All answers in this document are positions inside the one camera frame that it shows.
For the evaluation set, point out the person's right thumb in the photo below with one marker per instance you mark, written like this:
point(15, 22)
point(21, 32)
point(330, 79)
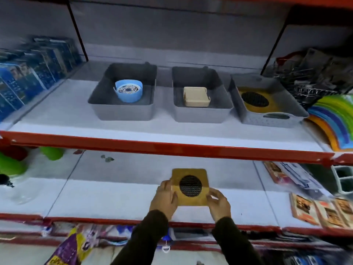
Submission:
point(210, 201)

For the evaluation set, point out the person's right forearm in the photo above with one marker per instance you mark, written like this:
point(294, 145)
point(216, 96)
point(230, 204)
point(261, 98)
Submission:
point(235, 242)

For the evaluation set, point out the blue round plastic holder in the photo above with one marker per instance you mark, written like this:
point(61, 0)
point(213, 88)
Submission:
point(128, 90)

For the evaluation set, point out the grey perforated plastic basket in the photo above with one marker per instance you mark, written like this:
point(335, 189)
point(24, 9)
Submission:
point(264, 104)

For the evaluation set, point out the person's left thumb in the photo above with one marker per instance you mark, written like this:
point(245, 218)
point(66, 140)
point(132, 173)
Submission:
point(174, 197)

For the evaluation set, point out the red metal shelf rack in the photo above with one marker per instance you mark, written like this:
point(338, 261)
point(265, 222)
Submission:
point(165, 147)

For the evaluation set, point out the row of blue packaged boxes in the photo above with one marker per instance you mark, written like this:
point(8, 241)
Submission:
point(30, 71)

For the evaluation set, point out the person's right hand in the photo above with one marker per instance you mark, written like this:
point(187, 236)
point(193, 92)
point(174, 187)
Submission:
point(219, 204)

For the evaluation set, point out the wooden square coaster with mesh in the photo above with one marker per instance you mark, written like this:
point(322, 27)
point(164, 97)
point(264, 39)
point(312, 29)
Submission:
point(190, 187)
point(256, 100)

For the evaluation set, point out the green plastic container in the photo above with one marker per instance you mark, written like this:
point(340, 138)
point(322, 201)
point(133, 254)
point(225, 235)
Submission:
point(52, 153)
point(11, 165)

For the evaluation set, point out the person's left hand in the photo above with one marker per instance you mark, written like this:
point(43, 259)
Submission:
point(162, 200)

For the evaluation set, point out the red plastic container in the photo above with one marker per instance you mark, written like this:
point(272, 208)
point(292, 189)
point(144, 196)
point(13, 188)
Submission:
point(15, 152)

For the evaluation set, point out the white plastic organiser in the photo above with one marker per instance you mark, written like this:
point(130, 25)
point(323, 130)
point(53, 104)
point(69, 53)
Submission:
point(343, 179)

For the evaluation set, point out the purple and yellow packet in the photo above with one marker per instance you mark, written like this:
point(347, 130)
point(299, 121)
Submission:
point(73, 247)

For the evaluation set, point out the person's left forearm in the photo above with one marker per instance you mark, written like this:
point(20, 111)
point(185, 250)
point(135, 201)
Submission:
point(142, 240)

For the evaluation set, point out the beige square coaster holder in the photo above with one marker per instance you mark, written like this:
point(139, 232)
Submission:
point(196, 96)

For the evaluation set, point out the rainbow coloured plastic stack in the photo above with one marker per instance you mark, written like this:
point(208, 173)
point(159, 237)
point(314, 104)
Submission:
point(332, 121)

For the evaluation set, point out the clear glass jar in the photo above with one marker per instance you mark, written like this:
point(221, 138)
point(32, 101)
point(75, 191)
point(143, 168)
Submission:
point(19, 190)

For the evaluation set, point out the row of orange packaged cards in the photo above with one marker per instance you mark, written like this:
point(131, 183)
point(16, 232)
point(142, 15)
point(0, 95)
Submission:
point(321, 209)

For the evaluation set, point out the clear plastic wrapped packet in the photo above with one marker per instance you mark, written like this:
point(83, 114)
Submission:
point(296, 176)

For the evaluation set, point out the grey plastic bin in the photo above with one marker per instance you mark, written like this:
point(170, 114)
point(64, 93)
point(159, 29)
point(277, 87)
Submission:
point(122, 92)
point(200, 95)

